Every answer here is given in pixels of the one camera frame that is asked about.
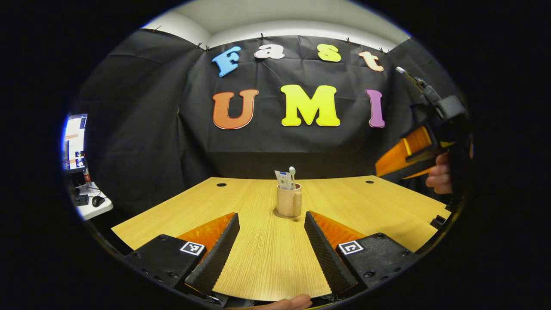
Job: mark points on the wooden desktop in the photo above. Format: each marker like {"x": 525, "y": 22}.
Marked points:
{"x": 258, "y": 258}

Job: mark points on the white toothpaste tube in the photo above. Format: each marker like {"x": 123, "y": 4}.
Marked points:
{"x": 283, "y": 178}

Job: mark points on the small black device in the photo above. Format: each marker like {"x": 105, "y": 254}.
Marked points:
{"x": 81, "y": 199}

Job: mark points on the small black bracket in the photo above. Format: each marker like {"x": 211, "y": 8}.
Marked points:
{"x": 438, "y": 221}

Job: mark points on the small red bottle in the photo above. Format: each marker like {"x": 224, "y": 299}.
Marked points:
{"x": 87, "y": 172}

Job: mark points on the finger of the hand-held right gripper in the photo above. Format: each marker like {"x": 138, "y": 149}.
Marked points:
{"x": 413, "y": 168}
{"x": 396, "y": 157}

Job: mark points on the black computer mouse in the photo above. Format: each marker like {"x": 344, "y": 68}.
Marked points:
{"x": 98, "y": 201}

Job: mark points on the computer monitor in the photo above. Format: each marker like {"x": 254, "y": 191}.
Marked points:
{"x": 75, "y": 142}

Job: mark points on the white toothbrush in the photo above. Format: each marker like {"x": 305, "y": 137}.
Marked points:
{"x": 292, "y": 170}

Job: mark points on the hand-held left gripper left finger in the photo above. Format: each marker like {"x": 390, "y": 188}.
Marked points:
{"x": 217, "y": 254}

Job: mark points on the white side table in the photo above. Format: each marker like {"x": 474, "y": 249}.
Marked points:
{"x": 97, "y": 211}

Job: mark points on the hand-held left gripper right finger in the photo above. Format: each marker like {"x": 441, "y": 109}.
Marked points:
{"x": 327, "y": 254}

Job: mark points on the black backdrop cloth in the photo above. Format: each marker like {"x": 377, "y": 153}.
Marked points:
{"x": 258, "y": 146}

